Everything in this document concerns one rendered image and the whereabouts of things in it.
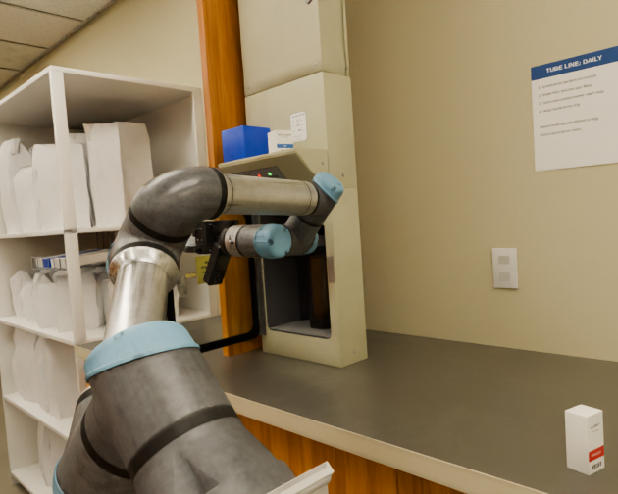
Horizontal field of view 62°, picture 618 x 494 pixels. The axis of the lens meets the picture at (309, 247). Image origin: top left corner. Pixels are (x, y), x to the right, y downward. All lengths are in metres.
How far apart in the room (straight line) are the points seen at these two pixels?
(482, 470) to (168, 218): 0.63
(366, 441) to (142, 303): 0.46
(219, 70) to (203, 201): 0.80
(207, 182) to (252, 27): 0.80
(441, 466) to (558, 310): 0.74
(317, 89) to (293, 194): 0.41
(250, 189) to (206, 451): 0.59
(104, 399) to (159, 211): 0.40
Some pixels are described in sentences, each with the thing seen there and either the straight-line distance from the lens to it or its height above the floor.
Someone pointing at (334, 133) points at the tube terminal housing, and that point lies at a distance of 1.39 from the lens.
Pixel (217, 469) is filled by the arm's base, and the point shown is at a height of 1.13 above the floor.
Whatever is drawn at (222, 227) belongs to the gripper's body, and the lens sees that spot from 1.25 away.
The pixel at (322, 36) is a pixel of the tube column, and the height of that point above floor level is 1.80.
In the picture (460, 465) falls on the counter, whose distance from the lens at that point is 0.90.
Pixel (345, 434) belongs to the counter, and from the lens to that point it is 1.03.
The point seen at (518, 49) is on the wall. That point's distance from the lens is 1.60.
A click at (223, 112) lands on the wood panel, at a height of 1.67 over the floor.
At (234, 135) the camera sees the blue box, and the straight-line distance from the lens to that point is 1.47.
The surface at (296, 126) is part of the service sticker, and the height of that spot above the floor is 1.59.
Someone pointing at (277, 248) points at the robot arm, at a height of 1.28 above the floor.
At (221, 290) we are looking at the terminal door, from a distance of 1.49.
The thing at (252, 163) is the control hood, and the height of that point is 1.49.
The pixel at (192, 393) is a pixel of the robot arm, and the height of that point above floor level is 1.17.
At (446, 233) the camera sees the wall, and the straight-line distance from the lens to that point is 1.65.
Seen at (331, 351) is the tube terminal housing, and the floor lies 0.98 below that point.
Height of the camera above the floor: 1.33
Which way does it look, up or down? 3 degrees down
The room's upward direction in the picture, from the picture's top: 4 degrees counter-clockwise
